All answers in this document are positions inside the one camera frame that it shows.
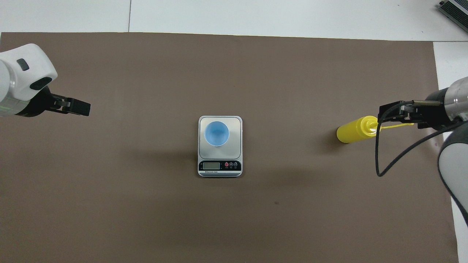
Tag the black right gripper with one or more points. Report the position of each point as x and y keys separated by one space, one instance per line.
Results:
x=435 y=115

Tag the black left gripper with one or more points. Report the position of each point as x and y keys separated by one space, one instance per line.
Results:
x=38 y=106

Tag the yellow squeeze bottle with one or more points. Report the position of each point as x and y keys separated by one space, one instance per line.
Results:
x=353 y=131

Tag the light blue plastic cup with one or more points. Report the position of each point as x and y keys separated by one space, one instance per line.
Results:
x=216 y=134

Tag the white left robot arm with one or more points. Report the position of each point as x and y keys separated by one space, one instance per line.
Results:
x=22 y=73

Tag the silver digital kitchen scale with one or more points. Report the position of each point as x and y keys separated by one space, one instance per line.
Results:
x=236 y=153

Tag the brown table mat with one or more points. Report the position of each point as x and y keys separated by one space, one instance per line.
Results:
x=109 y=201

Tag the grey ribbed metal device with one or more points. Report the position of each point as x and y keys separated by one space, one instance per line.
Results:
x=457 y=11

